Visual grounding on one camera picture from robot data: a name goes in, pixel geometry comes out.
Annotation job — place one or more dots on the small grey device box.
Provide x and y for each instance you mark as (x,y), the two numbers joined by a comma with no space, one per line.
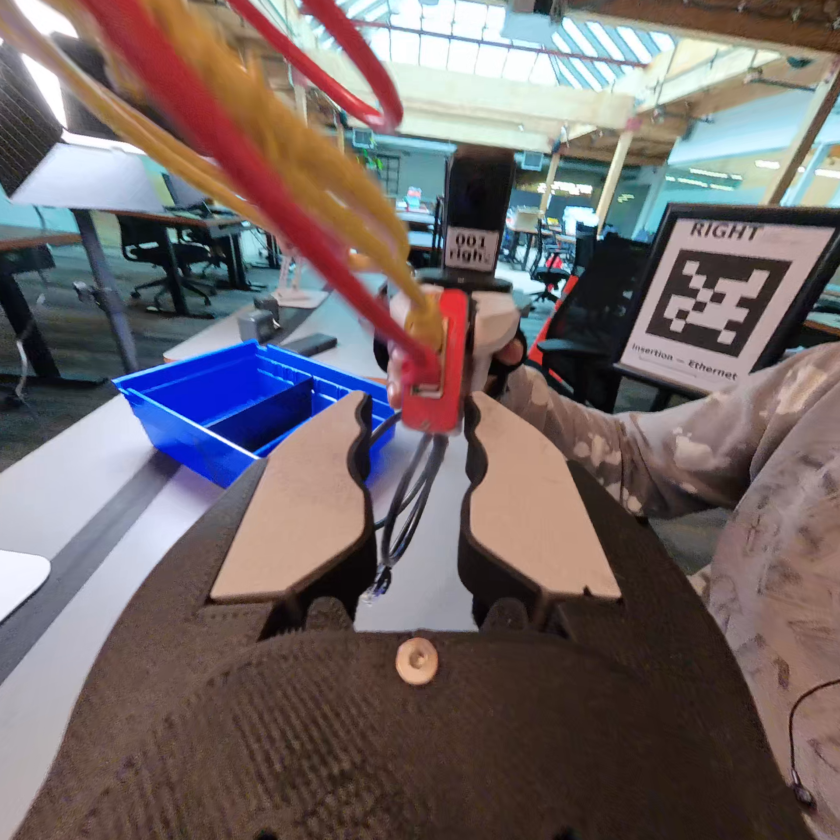
(259,325)

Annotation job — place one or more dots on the blue plastic bin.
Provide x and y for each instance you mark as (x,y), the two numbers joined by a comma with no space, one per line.
(197,420)

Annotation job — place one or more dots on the black white marker sign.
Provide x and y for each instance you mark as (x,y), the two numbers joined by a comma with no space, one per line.
(722,295)

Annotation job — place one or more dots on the black flat device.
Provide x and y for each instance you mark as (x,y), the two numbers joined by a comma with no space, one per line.
(312,344)

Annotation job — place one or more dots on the wooden top office desk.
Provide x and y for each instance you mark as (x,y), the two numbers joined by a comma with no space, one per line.
(197,220)

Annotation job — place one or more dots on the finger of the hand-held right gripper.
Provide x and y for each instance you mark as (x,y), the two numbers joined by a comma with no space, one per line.
(399,308)
(492,318)

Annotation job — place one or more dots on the black mesh office chair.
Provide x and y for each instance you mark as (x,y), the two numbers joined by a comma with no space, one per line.
(590,308)

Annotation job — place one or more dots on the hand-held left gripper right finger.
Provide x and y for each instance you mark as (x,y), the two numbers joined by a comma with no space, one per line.
(535,512)

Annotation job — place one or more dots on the person's right forearm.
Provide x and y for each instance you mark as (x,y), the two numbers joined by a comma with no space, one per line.
(623,446)

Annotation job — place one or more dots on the black bin divider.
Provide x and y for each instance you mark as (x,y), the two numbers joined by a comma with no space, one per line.
(262,413)

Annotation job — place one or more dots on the white monitor base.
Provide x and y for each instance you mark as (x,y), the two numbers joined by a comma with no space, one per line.
(19,584)

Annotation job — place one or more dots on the person's right hand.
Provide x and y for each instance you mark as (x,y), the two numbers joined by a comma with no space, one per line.
(510,354)

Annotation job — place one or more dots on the person's grey patterned sweatshirt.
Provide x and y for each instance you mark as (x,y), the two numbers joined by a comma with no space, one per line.
(774,590)

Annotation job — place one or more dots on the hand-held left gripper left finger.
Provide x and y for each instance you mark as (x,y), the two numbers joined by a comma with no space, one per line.
(295,512)

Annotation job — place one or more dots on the red metal ethernet adapter box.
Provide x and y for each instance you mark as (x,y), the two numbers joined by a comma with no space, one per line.
(453,367)

